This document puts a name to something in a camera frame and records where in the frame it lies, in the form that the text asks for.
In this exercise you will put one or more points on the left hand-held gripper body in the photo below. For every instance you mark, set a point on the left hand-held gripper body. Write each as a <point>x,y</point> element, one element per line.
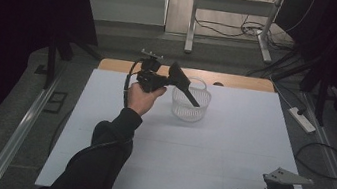
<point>149,75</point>

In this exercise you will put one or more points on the white plastic basket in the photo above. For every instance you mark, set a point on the white plastic basket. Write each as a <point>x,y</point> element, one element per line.
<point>189,109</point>

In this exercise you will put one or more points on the person's left hand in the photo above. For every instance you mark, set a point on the person's left hand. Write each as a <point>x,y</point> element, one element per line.
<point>141,100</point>

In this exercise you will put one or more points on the white table mat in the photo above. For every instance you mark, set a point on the white table mat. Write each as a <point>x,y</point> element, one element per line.
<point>200,160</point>

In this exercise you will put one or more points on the white power strip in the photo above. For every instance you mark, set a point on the white power strip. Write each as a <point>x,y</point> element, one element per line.
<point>302,120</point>

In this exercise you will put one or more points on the black tripod stand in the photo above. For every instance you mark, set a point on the black tripod stand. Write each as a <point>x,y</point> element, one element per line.
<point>54,57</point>
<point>322,90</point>

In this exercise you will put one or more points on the white metal stand frame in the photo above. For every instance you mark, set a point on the white metal stand frame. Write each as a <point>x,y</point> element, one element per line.
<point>194,17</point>

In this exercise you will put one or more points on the black floor frame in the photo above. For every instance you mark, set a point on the black floor frame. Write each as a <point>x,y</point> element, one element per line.
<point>56,102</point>

